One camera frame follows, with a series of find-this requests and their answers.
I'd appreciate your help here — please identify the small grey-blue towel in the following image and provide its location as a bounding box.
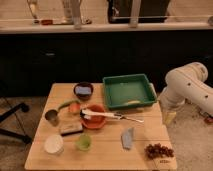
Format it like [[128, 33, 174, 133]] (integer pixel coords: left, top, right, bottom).
[[121, 128, 134, 150]]

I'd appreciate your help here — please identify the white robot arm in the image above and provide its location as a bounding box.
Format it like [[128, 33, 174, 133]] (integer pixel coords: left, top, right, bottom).
[[158, 62, 213, 125]]

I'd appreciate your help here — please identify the green plastic cup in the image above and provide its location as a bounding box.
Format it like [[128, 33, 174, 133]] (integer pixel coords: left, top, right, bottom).
[[76, 134, 91, 151]]

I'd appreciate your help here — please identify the metal measuring cup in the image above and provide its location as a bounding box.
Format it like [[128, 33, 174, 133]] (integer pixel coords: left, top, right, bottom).
[[45, 109, 59, 126]]

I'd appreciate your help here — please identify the white paper cup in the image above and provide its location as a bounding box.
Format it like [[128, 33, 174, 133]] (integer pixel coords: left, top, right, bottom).
[[44, 134, 63, 155]]

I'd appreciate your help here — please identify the bunch of red grapes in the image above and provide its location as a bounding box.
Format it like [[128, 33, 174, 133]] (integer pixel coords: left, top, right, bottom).
[[145, 143, 174, 159]]

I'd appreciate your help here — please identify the green plastic tray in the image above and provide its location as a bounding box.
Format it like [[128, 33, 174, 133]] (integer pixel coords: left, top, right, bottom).
[[103, 74, 157, 110]]

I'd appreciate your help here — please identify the orange bowl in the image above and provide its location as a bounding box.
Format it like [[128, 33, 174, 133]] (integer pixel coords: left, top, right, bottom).
[[80, 105, 106, 129]]

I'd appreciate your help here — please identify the dark brown bowl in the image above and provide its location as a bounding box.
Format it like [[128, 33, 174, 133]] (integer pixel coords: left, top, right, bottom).
[[73, 82, 94, 100]]

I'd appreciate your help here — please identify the blue sponge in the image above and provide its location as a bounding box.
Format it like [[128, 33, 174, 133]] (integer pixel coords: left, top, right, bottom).
[[75, 86, 91, 95]]

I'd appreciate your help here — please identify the dark rectangular eraser block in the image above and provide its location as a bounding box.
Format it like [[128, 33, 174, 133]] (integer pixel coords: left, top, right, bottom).
[[59, 121, 83, 136]]

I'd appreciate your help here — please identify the black chair base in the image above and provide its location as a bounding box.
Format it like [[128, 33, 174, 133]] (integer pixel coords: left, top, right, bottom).
[[0, 98, 32, 144]]

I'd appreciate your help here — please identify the small red dish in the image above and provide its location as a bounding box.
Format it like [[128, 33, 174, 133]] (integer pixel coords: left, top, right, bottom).
[[41, 19, 53, 26]]

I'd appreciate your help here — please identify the green-handled orange toy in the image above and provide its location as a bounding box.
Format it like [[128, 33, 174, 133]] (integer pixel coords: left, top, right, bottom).
[[57, 100, 81, 114]]

